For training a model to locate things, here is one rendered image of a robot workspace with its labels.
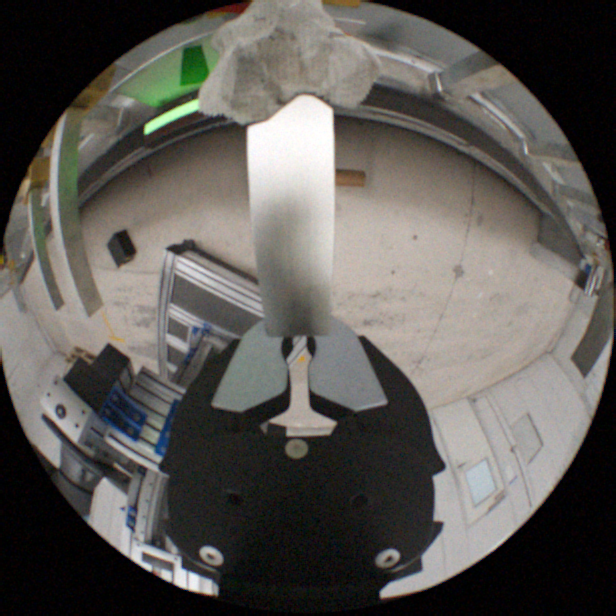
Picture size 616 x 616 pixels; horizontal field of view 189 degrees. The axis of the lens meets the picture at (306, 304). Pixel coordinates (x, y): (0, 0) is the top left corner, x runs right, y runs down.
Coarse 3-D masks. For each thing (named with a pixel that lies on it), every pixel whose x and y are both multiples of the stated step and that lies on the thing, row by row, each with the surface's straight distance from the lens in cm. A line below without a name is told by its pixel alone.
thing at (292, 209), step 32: (288, 0) 15; (320, 0) 15; (320, 96) 8; (256, 128) 7; (288, 128) 7; (320, 128) 7; (256, 160) 7; (288, 160) 7; (320, 160) 7; (256, 192) 7; (288, 192) 7; (320, 192) 7; (256, 224) 7; (288, 224) 7; (320, 224) 7; (256, 256) 7; (288, 256) 7; (320, 256) 7; (288, 288) 8; (320, 288) 8; (288, 320) 8; (320, 320) 8
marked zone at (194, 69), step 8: (184, 48) 26; (192, 48) 26; (200, 48) 26; (184, 56) 27; (192, 56) 27; (200, 56) 27; (184, 64) 28; (192, 64) 28; (200, 64) 28; (184, 72) 29; (192, 72) 29; (200, 72) 29; (208, 72) 30; (184, 80) 31; (192, 80) 31; (200, 80) 31
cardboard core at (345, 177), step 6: (336, 174) 87; (342, 174) 88; (348, 174) 88; (354, 174) 89; (360, 174) 90; (336, 180) 87; (342, 180) 88; (348, 180) 88; (354, 180) 89; (360, 180) 89; (360, 186) 92
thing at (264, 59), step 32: (256, 0) 12; (224, 32) 10; (256, 32) 11; (288, 32) 9; (320, 32) 9; (224, 64) 9; (256, 64) 7; (288, 64) 8; (320, 64) 8; (352, 64) 8; (224, 96) 8; (256, 96) 8; (288, 96) 8; (352, 96) 8
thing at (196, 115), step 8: (192, 112) 30; (200, 112) 30; (176, 120) 32; (184, 120) 31; (192, 120) 30; (160, 128) 33; (168, 128) 32; (176, 128) 31; (152, 136) 34; (160, 136) 33; (144, 144) 35
